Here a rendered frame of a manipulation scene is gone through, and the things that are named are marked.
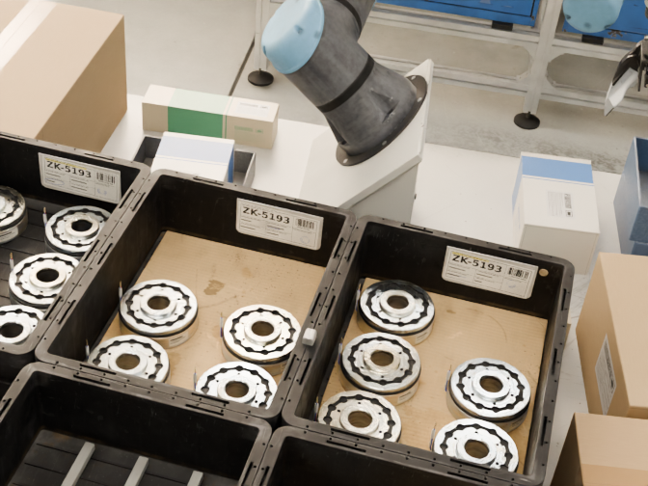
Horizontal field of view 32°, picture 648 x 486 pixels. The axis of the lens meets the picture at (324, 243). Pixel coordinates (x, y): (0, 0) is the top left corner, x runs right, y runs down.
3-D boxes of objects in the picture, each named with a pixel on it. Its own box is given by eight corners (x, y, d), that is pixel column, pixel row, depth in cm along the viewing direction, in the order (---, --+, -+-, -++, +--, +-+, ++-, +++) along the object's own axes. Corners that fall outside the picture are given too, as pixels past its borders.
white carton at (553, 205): (511, 192, 202) (521, 151, 196) (579, 201, 202) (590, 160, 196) (513, 265, 187) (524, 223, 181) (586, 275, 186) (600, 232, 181)
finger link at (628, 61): (605, 80, 176) (644, 40, 171) (605, 74, 177) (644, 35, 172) (628, 96, 177) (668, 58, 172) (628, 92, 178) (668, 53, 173)
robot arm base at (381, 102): (353, 117, 191) (312, 76, 187) (422, 70, 183) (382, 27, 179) (339, 172, 180) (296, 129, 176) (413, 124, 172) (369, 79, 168)
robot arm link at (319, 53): (302, 118, 177) (241, 58, 172) (326, 65, 186) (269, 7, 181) (357, 86, 170) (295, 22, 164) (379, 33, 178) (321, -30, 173)
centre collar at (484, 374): (472, 368, 146) (473, 365, 145) (511, 377, 145) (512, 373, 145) (469, 396, 142) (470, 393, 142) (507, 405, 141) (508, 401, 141)
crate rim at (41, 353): (155, 178, 163) (155, 165, 162) (358, 225, 159) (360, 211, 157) (30, 372, 133) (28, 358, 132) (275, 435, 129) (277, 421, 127)
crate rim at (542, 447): (358, 225, 159) (360, 211, 157) (572, 274, 155) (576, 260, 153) (276, 436, 129) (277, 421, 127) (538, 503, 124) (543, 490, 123)
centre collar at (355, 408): (344, 402, 140) (345, 398, 139) (384, 412, 139) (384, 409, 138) (334, 431, 136) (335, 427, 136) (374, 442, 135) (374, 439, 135)
